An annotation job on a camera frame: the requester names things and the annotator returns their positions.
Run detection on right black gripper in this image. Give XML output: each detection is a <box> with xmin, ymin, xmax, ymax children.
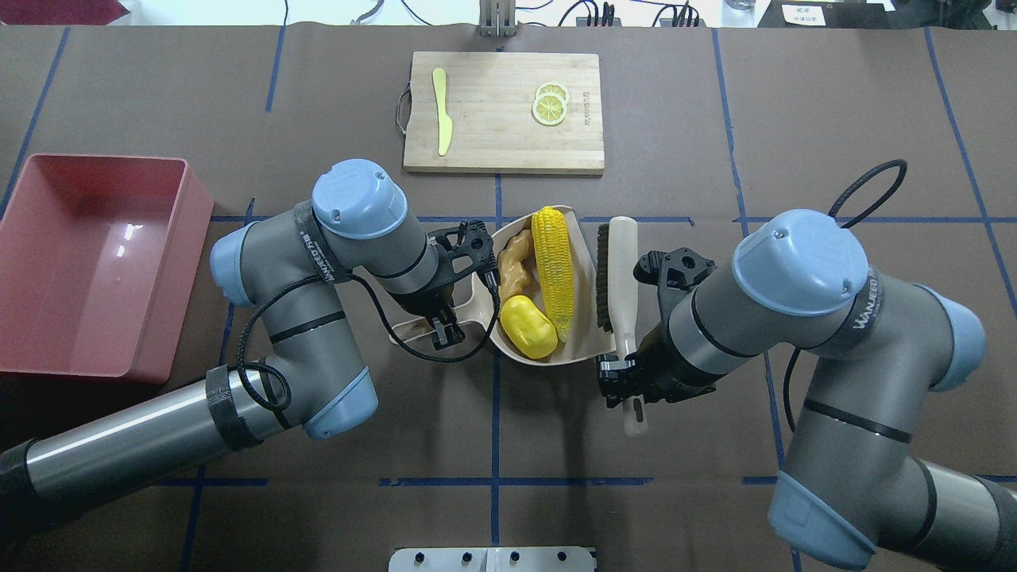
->
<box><xmin>596</xmin><ymin>249</ymin><xmax>720</xmax><ymax>408</ymax></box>

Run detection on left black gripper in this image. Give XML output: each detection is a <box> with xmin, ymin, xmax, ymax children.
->
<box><xmin>393</xmin><ymin>220</ymin><xmax>501</xmax><ymax>350</ymax></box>

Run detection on orange toy ginger root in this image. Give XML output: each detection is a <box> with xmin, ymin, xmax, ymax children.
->
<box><xmin>497</xmin><ymin>229</ymin><xmax>534</xmax><ymax>303</ymax></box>

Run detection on yellow toy potato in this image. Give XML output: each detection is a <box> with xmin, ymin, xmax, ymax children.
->
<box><xmin>499</xmin><ymin>296</ymin><xmax>559</xmax><ymax>361</ymax></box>

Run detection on beige plastic dustpan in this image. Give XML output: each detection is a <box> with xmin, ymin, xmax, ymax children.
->
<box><xmin>388</xmin><ymin>205</ymin><xmax>617</xmax><ymax>365</ymax></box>

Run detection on yellow toy corn cob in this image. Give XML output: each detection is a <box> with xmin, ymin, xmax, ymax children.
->
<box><xmin>531</xmin><ymin>206</ymin><xmax>575</xmax><ymax>343</ymax></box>

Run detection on cream hand brush black bristles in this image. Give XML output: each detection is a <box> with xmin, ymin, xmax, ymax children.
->
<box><xmin>596</xmin><ymin>216</ymin><xmax>649</xmax><ymax>437</ymax></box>

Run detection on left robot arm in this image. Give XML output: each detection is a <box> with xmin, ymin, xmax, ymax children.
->
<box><xmin>2</xmin><ymin>158</ymin><xmax>499</xmax><ymax>540</ymax></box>

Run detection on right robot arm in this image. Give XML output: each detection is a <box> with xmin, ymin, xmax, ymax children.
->
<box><xmin>598</xmin><ymin>209</ymin><xmax>1016</xmax><ymax>571</ymax></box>

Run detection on red plastic bin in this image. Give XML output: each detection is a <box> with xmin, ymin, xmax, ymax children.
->
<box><xmin>1</xmin><ymin>153</ymin><xmax>215</xmax><ymax>386</ymax></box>

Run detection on yellow plastic knife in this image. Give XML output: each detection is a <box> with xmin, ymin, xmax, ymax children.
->
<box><xmin>431</xmin><ymin>68</ymin><xmax>454</xmax><ymax>158</ymax></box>

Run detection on wooden cutting board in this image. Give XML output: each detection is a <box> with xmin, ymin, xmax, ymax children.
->
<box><xmin>403</xmin><ymin>52</ymin><xmax>605</xmax><ymax>176</ymax></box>

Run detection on lemon slice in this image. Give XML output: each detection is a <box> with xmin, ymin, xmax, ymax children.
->
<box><xmin>531</xmin><ymin>93</ymin><xmax>569</xmax><ymax>126</ymax></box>
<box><xmin>534</xmin><ymin>81</ymin><xmax>570</xmax><ymax>105</ymax></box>

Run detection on black box with label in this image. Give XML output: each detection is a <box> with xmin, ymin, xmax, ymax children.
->
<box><xmin>756</xmin><ymin>1</ymin><xmax>891</xmax><ymax>28</ymax></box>

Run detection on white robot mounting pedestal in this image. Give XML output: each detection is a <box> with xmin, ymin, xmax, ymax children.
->
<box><xmin>388</xmin><ymin>546</ymin><xmax>598</xmax><ymax>571</ymax></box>

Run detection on aluminium frame post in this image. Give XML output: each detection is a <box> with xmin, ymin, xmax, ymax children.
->
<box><xmin>478</xmin><ymin>0</ymin><xmax>518</xmax><ymax>37</ymax></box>

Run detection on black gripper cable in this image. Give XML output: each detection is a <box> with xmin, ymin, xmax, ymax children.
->
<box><xmin>783</xmin><ymin>159</ymin><xmax>908</xmax><ymax>434</ymax></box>

